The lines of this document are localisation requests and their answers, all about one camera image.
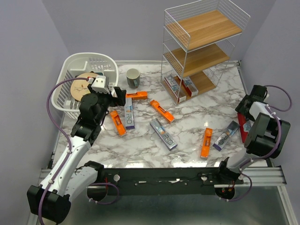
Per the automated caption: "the purple silver toothpaste box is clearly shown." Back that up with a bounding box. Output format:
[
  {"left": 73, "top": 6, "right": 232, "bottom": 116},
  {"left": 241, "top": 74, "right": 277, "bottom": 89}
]
[
  {"left": 213, "top": 121, "right": 240, "bottom": 151},
  {"left": 124, "top": 98, "right": 135, "bottom": 129},
  {"left": 150, "top": 119, "right": 178, "bottom": 151}
]

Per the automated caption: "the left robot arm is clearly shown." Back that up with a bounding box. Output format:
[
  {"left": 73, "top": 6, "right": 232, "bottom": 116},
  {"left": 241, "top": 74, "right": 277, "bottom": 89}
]
[{"left": 27, "top": 83, "right": 126, "bottom": 224}]

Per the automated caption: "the orange toothpaste box near mug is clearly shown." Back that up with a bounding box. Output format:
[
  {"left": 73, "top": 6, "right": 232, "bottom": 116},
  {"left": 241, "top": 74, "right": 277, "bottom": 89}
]
[{"left": 126, "top": 91, "right": 148, "bottom": 100}]

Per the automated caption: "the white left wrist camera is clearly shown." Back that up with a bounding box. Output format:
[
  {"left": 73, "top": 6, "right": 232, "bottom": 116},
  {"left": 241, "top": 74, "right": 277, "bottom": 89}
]
[{"left": 91, "top": 75, "right": 110, "bottom": 93}]

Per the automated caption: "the beige painted plate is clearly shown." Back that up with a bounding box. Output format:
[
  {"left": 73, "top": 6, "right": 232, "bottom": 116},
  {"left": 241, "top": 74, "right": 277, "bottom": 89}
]
[{"left": 70, "top": 73, "right": 97, "bottom": 102}]

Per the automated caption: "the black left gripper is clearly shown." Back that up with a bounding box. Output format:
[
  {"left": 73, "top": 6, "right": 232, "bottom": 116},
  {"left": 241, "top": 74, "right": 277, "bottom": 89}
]
[{"left": 88, "top": 84, "right": 127, "bottom": 124}]

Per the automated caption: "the white wire wooden shelf rack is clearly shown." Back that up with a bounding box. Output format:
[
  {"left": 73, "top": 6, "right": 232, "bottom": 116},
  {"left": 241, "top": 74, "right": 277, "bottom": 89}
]
[{"left": 160, "top": 0, "right": 250, "bottom": 105}]

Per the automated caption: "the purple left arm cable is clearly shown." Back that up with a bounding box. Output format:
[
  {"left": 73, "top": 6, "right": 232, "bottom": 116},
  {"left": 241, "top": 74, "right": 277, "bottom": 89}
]
[{"left": 37, "top": 77, "right": 94, "bottom": 223}]

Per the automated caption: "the dark green ceramic mug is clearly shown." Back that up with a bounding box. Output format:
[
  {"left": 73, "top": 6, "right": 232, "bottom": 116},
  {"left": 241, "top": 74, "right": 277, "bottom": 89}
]
[{"left": 126, "top": 68, "right": 140, "bottom": 89}]

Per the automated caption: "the orange toothpaste box centre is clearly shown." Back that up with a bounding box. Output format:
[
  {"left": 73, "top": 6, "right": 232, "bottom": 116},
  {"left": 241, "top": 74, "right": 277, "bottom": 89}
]
[{"left": 150, "top": 100, "right": 175, "bottom": 123}]

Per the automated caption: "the orange toothpaste box right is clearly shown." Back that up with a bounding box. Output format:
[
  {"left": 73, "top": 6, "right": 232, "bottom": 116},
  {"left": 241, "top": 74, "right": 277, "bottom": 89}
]
[{"left": 200, "top": 127, "right": 213, "bottom": 159}]

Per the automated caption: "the orange toothpaste box left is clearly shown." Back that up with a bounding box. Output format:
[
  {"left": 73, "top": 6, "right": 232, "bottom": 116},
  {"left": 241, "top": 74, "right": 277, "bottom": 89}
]
[{"left": 110, "top": 111, "right": 126, "bottom": 136}]

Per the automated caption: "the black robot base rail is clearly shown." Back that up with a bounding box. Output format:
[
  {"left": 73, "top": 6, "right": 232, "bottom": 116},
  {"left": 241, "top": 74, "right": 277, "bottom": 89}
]
[{"left": 77, "top": 160, "right": 244, "bottom": 196}]

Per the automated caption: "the white plastic dish basket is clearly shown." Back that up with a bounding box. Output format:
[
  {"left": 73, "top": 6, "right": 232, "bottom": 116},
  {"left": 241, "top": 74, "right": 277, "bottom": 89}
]
[{"left": 51, "top": 52, "right": 119, "bottom": 119}]

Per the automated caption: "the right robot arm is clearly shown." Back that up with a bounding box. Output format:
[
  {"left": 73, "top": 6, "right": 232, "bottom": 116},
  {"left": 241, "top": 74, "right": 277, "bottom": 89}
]
[{"left": 215, "top": 85, "right": 291, "bottom": 184}]

